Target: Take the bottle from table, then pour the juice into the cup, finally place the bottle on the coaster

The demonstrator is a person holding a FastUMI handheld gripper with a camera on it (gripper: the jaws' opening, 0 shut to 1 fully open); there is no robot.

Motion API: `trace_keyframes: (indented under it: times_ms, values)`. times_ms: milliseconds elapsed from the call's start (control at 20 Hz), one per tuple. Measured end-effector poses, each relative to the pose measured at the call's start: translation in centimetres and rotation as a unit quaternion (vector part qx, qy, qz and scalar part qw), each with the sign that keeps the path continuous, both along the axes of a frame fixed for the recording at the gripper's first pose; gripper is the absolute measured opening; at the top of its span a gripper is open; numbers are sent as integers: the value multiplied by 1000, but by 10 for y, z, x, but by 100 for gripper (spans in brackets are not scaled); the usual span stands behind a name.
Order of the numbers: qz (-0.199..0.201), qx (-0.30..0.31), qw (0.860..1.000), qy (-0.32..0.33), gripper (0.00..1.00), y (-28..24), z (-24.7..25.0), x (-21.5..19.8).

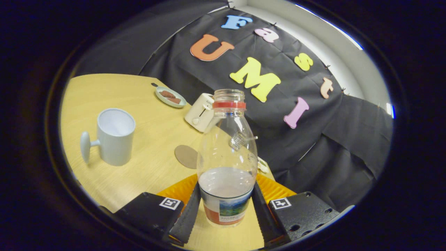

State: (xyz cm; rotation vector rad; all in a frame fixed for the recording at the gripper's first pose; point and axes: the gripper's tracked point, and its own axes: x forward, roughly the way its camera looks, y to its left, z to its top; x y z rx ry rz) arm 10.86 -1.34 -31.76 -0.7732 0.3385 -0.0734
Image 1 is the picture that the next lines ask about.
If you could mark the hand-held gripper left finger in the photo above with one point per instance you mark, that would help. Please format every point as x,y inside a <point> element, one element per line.
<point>188,216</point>

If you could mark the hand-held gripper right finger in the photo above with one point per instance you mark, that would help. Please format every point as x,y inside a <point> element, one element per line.
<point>263,216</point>

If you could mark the clear plastic juice bottle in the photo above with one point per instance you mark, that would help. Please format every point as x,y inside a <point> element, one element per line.
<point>226,195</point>

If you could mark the round brown coaster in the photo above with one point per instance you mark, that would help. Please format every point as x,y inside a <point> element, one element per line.
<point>184,157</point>

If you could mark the pale blue cup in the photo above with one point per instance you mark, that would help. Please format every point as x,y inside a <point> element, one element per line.
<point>115,143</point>

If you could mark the white toaster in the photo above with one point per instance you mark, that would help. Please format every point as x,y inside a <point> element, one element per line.
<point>197,111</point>

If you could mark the brown meat piece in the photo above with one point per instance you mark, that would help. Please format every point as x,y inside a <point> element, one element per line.
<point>174,100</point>
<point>167,94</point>

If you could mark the pale green plate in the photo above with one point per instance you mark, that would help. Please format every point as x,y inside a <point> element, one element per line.
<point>163,99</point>

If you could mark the wooden table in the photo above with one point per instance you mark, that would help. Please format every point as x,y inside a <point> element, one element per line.
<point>139,90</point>

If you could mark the small ceiling light panel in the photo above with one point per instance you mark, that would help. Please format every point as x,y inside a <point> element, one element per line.
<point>390,110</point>

